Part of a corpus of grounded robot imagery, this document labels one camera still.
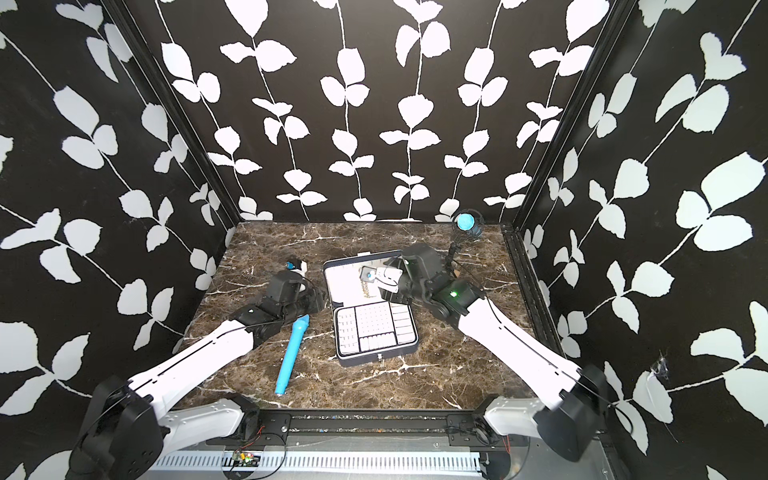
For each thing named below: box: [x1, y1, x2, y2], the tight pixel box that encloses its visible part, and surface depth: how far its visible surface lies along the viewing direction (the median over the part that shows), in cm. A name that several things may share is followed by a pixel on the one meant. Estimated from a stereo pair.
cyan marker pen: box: [275, 314, 310, 396], surface depth 85 cm
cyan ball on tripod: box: [455, 212, 476, 232], surface depth 87 cm
